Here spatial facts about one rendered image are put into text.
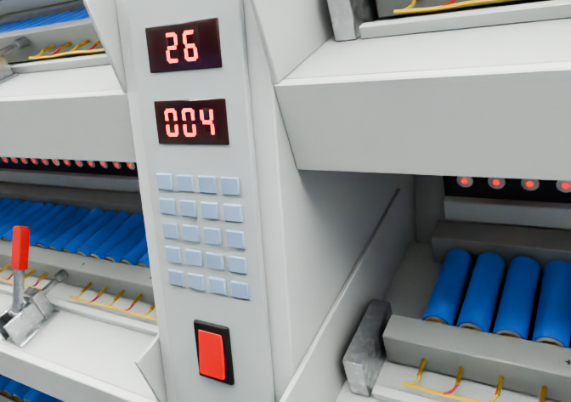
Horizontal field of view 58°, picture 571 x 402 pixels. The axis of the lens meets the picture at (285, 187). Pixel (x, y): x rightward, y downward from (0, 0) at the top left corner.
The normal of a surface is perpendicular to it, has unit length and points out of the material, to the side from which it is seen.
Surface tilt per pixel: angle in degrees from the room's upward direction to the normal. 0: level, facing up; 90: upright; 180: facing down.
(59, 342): 21
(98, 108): 111
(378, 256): 90
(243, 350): 90
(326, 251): 90
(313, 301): 90
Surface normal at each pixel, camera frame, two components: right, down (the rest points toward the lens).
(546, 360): -0.26, -0.83
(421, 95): -0.46, 0.55
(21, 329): 0.85, 0.06
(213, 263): -0.52, 0.22
